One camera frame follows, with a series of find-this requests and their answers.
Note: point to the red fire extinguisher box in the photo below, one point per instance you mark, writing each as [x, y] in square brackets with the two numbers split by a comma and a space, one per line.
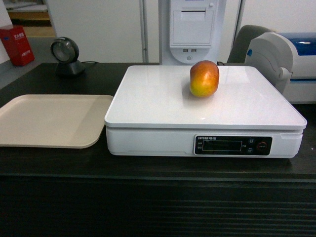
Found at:
[16, 44]

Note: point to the white blue label printer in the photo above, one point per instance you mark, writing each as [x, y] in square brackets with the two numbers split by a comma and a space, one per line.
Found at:
[288, 62]

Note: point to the white POS terminal stand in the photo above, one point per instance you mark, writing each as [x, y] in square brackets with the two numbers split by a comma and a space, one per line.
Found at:
[195, 30]

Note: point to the black barcode scanner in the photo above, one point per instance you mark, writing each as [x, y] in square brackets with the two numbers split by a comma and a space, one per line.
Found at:
[66, 52]

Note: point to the beige plastic tray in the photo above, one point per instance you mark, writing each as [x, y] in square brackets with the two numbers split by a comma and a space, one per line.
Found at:
[53, 121]

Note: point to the dark red mango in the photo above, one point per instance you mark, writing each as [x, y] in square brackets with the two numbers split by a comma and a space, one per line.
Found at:
[204, 79]

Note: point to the white checkout scale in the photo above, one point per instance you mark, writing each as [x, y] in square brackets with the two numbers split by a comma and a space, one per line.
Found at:
[153, 113]

